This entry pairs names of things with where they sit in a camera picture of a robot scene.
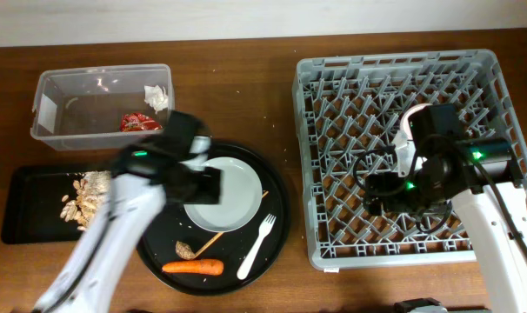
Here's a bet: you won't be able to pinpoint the grey plate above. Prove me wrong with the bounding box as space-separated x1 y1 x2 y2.
184 156 263 232

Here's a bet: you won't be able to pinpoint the walnut shell piece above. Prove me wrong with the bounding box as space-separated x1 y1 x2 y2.
175 241 196 260

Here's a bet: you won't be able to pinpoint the red snack wrapper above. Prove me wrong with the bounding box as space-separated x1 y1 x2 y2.
119 113 163 132

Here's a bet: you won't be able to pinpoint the wooden chopstick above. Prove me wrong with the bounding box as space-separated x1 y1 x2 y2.
194 190 269 259

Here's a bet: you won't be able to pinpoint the orange carrot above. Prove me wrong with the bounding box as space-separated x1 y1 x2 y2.
162 259 224 276

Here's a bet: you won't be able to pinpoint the white plastic fork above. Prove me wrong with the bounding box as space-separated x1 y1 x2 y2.
237 214 277 280

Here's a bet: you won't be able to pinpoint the white tissue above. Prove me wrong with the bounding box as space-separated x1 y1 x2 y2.
144 85 169 114

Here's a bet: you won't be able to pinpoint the pink saucer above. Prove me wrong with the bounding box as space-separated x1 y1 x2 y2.
400 103 430 140

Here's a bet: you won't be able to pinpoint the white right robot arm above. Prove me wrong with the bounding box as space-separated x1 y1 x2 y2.
359 135 527 312

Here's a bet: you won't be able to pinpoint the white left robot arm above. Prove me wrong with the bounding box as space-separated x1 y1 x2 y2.
33 136 211 312

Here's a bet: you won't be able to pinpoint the grey dishwasher rack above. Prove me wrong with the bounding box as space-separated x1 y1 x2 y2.
292 50 527 271

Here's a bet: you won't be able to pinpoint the clear plastic waste bin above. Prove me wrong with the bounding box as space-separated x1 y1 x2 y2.
30 63 174 151

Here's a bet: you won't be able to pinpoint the round black serving tray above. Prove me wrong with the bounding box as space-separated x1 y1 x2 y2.
137 140 290 296

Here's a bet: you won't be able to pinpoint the pile of white rice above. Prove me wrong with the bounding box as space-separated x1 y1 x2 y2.
82 171 111 206

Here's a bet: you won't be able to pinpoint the peanut shell scraps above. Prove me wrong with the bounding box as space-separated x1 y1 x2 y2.
59 178 104 231

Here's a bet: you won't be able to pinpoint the black rectangular tray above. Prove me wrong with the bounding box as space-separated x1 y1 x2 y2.
1 162 110 244

